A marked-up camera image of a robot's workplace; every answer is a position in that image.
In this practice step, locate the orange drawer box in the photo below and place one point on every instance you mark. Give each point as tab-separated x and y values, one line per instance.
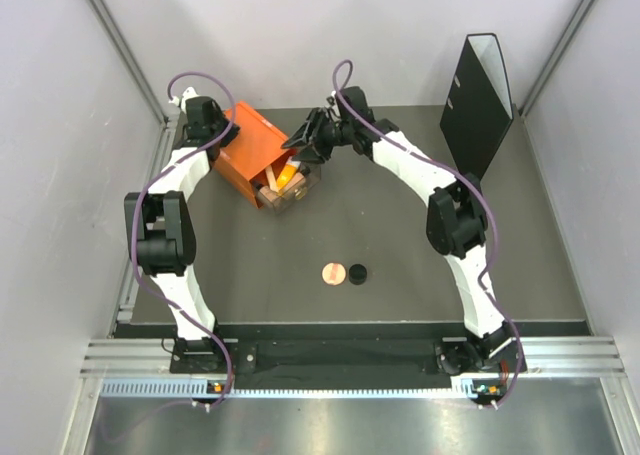
256	146

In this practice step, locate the black file holder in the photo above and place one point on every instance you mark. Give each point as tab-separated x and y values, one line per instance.
479	110

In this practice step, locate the small black jar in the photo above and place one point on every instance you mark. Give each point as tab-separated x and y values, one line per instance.
357	274

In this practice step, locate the clear drawer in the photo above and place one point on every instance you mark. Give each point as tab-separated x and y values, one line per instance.
313	176

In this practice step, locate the tall foundation bottle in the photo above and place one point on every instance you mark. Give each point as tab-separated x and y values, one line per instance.
296	182

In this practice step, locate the beige concealer tube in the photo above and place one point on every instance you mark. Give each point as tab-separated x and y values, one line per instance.
272	181

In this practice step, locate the aluminium front rail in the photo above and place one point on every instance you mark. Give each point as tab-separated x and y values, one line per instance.
543	356

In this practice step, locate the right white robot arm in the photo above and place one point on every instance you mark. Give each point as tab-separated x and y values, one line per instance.
456	222

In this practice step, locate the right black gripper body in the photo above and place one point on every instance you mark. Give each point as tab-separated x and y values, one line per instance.
327	134

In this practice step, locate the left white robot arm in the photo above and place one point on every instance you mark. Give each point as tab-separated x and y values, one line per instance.
162	239

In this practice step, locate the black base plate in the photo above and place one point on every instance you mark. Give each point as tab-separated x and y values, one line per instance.
315	358

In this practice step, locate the short foundation bottle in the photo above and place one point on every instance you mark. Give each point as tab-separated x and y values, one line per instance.
267	196

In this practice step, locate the white slotted cable duct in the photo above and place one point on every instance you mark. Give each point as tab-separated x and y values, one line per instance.
205	387

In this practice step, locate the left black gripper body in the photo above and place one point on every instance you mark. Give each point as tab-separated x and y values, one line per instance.
222	130

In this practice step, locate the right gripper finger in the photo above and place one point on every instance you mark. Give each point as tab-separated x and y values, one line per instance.
310	156
306	134

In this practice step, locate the yellow cream tube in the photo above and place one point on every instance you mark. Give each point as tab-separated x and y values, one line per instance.
287	173

